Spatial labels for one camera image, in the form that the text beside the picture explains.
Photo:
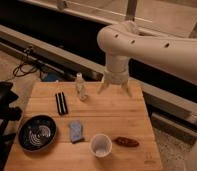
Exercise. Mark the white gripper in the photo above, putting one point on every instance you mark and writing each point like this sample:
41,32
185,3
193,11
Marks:
117,79

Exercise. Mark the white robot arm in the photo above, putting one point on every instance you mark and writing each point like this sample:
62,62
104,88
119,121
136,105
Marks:
121,42

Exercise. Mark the clear plastic bottle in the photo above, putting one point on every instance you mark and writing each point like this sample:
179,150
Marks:
80,87

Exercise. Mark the brown oblong object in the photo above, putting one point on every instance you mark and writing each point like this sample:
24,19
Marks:
126,142

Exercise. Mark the blue cloth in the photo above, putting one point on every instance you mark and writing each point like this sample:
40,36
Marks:
76,131

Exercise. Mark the black rectangular case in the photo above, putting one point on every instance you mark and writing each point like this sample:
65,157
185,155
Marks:
61,103

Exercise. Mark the blue object on floor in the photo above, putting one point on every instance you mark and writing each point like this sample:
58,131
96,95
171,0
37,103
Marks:
50,77

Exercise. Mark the dark patterned bowl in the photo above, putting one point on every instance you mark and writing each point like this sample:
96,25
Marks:
37,133

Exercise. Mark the black tripod stand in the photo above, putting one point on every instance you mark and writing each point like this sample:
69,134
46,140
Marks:
7,114

